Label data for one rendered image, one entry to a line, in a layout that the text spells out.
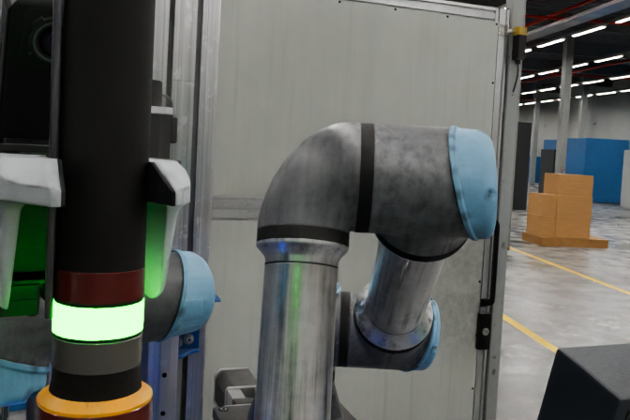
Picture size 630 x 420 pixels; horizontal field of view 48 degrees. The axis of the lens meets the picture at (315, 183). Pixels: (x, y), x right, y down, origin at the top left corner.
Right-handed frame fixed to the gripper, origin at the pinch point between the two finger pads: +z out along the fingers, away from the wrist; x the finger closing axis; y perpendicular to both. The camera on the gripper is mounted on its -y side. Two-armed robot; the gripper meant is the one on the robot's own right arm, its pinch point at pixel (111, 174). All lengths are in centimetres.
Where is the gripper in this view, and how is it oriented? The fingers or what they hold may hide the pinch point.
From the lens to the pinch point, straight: 26.4
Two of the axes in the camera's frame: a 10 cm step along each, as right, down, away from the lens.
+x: -8.5, -0.1, -5.3
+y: -0.4, 10.0, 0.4
